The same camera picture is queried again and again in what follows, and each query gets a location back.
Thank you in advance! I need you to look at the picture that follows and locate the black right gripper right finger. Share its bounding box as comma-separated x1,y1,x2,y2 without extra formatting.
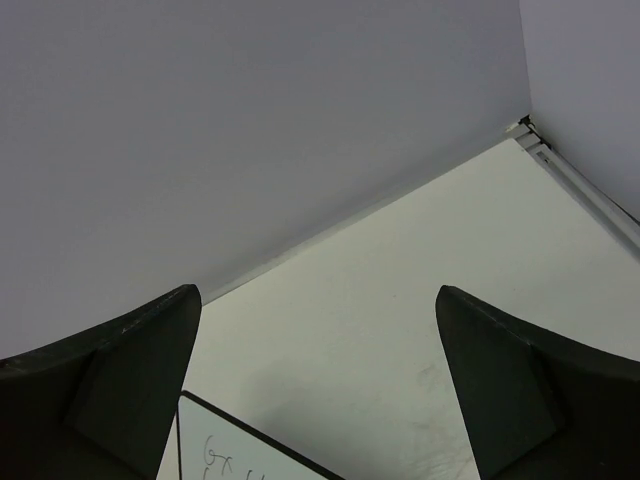
435,286,639,479

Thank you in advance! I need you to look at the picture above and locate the aluminium table edge rail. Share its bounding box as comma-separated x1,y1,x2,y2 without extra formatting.
505,116,639,259

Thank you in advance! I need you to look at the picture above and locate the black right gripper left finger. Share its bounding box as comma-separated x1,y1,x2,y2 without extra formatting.
1,285,201,479

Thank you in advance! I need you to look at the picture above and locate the small black-framed whiteboard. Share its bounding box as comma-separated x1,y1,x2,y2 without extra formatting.
176,390,340,480

